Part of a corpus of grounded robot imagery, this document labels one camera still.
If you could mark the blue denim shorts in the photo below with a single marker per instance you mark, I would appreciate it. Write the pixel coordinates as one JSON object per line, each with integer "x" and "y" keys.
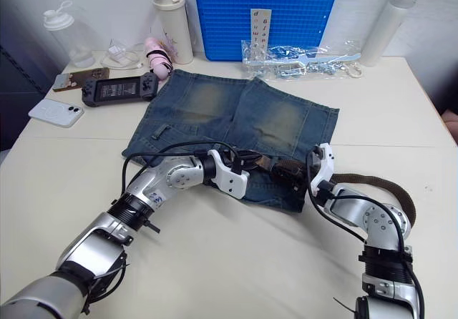
{"x": 214, "y": 101}

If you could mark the slim white thermos bottle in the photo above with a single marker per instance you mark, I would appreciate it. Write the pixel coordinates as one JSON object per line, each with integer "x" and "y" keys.
{"x": 388, "y": 25}

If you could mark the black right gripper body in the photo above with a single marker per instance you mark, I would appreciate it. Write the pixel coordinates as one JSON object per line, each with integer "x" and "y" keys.
{"x": 315, "y": 167}

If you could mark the phone with brown case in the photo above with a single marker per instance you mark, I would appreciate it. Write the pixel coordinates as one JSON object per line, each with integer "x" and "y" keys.
{"x": 78, "y": 79}

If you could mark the brown braided belt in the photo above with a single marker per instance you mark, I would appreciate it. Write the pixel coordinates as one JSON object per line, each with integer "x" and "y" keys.
{"x": 375, "y": 181}

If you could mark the clear plastic shaker bottle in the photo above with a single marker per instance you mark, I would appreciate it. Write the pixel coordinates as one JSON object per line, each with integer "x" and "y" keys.
{"x": 69, "y": 36}

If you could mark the cream tumbler with purple lid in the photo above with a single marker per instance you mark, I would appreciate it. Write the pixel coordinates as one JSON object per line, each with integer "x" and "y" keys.
{"x": 175, "y": 29}

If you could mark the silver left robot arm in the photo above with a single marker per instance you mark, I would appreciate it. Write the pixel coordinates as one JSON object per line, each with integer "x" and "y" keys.
{"x": 89, "y": 247}

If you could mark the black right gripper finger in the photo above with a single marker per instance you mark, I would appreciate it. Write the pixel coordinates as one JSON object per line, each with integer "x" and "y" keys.
{"x": 293, "y": 184}
{"x": 290, "y": 168}

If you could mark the white letter sticker strip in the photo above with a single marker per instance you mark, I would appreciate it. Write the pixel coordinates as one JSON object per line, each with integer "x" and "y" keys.
{"x": 260, "y": 25}

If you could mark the dark grey crate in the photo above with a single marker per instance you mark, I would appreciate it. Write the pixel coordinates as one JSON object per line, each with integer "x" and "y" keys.
{"x": 18, "y": 79}

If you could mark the blue plastic grid tray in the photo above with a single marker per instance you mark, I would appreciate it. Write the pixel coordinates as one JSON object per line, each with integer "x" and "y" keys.
{"x": 229, "y": 15}

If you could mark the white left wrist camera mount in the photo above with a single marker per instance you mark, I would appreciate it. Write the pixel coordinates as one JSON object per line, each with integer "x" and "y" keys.
{"x": 229, "y": 179}

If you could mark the black handheld game console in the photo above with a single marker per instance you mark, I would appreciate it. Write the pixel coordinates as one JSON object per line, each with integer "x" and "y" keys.
{"x": 118, "y": 89}

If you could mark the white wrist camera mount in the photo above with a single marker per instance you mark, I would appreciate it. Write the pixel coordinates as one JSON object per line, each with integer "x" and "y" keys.
{"x": 325, "y": 165}
{"x": 229, "y": 179}

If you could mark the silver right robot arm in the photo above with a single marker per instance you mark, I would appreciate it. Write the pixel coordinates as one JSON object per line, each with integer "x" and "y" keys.
{"x": 383, "y": 222}

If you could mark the dark reddish rounded object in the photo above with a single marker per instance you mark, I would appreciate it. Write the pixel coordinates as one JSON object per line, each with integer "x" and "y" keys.
{"x": 451, "y": 122}

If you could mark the clear bag of plastic parts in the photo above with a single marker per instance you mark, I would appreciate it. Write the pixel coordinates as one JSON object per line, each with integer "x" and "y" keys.
{"x": 297, "y": 61}

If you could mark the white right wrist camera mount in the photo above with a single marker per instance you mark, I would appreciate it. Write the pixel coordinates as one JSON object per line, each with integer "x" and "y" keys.
{"x": 325, "y": 165}

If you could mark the white smartphone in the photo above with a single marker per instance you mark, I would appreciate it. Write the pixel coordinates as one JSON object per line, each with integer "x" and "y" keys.
{"x": 57, "y": 112}

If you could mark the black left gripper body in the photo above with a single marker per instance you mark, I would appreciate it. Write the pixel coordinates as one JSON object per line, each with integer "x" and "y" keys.
{"x": 247, "y": 160}

